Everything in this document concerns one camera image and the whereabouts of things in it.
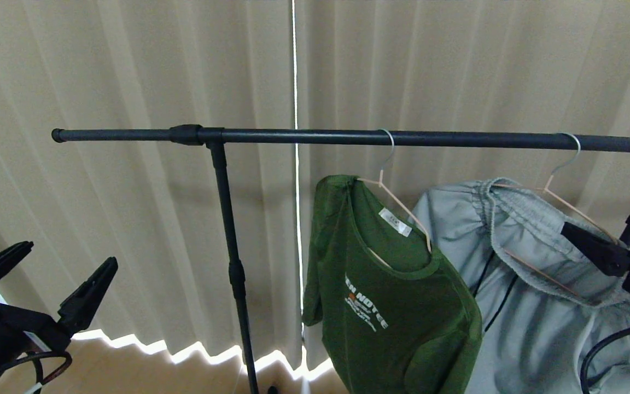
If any pink clothes hanger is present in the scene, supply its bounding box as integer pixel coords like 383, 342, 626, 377
356, 129, 433, 270
490, 133, 622, 299

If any black clothes rack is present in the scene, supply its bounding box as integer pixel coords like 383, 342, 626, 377
51, 125, 630, 394

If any green printed t-shirt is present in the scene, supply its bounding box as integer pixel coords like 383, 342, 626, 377
301, 175, 483, 394

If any pale grey garment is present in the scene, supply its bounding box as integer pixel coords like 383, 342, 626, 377
411, 178, 630, 394

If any beige curtain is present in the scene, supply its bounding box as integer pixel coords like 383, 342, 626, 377
0, 0, 630, 381

